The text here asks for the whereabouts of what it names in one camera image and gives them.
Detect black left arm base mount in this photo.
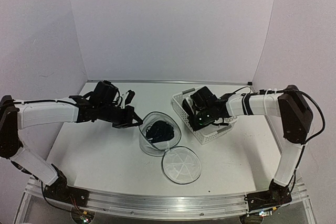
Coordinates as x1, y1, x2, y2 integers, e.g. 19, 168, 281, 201
42, 164, 89, 207

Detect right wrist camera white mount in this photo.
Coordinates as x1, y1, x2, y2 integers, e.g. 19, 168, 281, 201
182, 97, 196, 119

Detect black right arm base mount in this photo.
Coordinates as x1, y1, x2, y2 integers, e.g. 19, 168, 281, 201
244, 170, 296, 213

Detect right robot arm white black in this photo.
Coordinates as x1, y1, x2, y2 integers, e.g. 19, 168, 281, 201
182, 86, 313, 205

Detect aluminium table front rail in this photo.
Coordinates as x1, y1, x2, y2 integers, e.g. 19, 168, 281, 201
25, 179, 309, 220

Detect white mesh laundry bag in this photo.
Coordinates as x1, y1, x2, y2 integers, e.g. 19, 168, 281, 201
139, 111, 202, 185

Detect dark navy lace bra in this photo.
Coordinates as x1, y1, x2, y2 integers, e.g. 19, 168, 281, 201
145, 120, 174, 144

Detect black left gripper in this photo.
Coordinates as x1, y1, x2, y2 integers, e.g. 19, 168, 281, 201
98, 102, 143, 129

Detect white plastic basket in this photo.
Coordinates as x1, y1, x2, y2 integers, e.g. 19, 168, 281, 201
172, 87, 238, 145

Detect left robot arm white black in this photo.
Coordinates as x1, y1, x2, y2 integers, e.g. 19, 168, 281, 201
1, 80, 143, 201

